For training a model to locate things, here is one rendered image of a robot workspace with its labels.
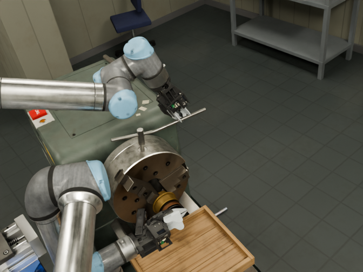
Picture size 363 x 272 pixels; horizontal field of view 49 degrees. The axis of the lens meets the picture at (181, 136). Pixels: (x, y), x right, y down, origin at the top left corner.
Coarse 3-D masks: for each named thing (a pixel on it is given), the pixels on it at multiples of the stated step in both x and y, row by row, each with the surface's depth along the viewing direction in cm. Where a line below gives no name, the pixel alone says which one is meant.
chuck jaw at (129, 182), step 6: (120, 174) 136; (120, 180) 135; (126, 180) 135; (132, 180) 134; (138, 180) 138; (126, 186) 134; (132, 186) 133; (138, 186) 135; (144, 186) 136; (150, 186) 140; (132, 192) 135; (138, 192) 136; (144, 192) 135; (150, 192) 137; (156, 192) 138; (144, 198) 136; (150, 198) 136; (156, 198) 137
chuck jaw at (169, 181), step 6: (180, 168) 146; (186, 168) 150; (168, 174) 146; (174, 174) 145; (180, 174) 144; (186, 174) 145; (162, 180) 144; (168, 180) 144; (174, 180) 143; (180, 180) 145; (162, 186) 144; (168, 186) 142; (174, 186) 142; (180, 186) 144; (174, 192) 140
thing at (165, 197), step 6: (162, 192) 139; (168, 192) 138; (162, 198) 136; (168, 198) 136; (174, 198) 137; (156, 204) 136; (162, 204) 134; (168, 204) 134; (174, 204) 134; (156, 210) 136; (162, 210) 134
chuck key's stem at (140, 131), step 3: (138, 129) 134; (141, 129) 134; (138, 132) 133; (141, 132) 133; (138, 135) 134; (141, 135) 134; (138, 138) 135; (141, 138) 135; (138, 141) 136; (141, 141) 136; (144, 141) 137; (141, 144) 136; (144, 144) 137; (141, 147) 138; (141, 150) 139; (144, 150) 139
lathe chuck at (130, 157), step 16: (160, 144) 144; (128, 160) 136; (144, 160) 136; (160, 160) 140; (176, 160) 144; (112, 176) 138; (144, 176) 140; (160, 176) 144; (112, 192) 137; (128, 192) 139; (112, 208) 142; (128, 208) 143
